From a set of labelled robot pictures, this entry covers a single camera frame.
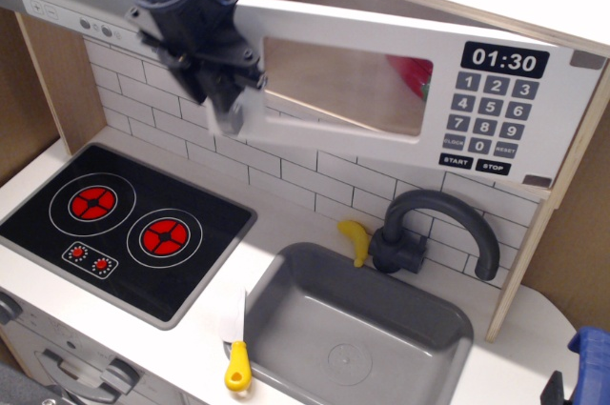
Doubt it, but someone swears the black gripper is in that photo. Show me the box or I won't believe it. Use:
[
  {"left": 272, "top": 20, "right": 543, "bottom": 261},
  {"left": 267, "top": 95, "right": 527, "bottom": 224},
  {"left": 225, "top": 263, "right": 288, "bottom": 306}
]
[{"left": 126, "top": 0, "right": 265, "bottom": 114}]

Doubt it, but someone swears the white toy microwave door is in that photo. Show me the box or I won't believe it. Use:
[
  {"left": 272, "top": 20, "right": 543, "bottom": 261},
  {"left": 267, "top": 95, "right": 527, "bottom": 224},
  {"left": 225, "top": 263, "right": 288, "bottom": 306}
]
[{"left": 207, "top": 0, "right": 564, "bottom": 183}]

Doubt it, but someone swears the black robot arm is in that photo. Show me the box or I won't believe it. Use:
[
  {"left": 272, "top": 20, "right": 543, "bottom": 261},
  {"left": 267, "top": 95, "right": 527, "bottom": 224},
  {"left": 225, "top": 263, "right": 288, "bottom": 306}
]
[{"left": 131, "top": 0, "right": 266, "bottom": 115}]

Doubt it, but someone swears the black toy stove top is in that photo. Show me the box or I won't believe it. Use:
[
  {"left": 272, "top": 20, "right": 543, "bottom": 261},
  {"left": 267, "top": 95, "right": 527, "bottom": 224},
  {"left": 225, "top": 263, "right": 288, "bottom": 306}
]
[{"left": 1, "top": 145, "right": 256, "bottom": 330}]

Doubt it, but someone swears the wooden toy kitchen cabinet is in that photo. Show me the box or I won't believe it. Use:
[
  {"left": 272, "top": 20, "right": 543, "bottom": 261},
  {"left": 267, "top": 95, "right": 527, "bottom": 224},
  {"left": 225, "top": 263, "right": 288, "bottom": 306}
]
[{"left": 0, "top": 0, "right": 610, "bottom": 343}]

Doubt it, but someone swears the yellow toy banana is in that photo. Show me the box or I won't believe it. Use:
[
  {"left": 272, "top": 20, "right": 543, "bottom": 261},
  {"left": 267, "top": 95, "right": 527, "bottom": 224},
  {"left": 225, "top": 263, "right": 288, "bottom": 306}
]
[{"left": 337, "top": 220, "right": 370, "bottom": 268}]

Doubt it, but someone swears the red toy chili pepper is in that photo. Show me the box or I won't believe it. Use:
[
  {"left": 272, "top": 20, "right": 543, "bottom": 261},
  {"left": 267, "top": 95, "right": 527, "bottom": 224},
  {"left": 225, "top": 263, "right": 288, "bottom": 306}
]
[{"left": 386, "top": 55, "right": 434, "bottom": 101}]

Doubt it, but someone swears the dark grey toy faucet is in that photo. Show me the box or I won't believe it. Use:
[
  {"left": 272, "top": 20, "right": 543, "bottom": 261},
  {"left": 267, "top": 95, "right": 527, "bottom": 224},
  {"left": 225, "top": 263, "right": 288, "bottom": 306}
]
[{"left": 367, "top": 189, "right": 501, "bottom": 282}]

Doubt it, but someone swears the grey toy sink basin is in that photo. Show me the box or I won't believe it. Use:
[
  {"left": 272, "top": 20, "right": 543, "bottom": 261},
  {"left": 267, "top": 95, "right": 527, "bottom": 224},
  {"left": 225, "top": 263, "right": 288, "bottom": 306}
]
[{"left": 245, "top": 243, "right": 473, "bottom": 404}]

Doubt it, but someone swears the grey oven knob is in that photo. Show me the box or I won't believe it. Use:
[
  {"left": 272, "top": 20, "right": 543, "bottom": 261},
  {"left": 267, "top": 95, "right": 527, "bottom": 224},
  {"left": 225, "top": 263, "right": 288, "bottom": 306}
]
[{"left": 0, "top": 292, "right": 23, "bottom": 326}]

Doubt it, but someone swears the grey toy oven door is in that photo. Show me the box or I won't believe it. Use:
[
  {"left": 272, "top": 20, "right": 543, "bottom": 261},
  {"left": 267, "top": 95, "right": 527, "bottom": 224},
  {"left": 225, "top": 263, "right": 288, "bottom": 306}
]
[{"left": 1, "top": 307, "right": 190, "bottom": 404}]

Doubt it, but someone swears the black object bottom right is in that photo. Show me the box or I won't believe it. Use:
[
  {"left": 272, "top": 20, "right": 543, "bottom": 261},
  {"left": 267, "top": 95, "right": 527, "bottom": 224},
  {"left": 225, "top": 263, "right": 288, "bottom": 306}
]
[{"left": 539, "top": 371, "right": 566, "bottom": 405}]

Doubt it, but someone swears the blue plastic object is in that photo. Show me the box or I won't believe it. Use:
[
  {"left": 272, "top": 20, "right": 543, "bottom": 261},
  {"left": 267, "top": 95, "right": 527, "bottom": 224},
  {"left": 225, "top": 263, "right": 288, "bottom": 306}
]
[{"left": 568, "top": 326, "right": 609, "bottom": 405}]

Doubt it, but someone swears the yellow handled toy knife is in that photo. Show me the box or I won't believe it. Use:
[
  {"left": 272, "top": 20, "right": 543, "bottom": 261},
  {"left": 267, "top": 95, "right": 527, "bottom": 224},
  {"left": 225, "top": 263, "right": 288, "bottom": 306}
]
[{"left": 219, "top": 288, "right": 253, "bottom": 393}]

